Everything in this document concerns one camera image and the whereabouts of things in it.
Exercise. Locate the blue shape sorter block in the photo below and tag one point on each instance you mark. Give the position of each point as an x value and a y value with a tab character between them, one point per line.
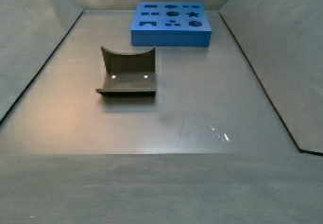
170	24

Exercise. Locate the black curved holder bracket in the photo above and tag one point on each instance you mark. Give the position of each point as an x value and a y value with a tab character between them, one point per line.
130	73

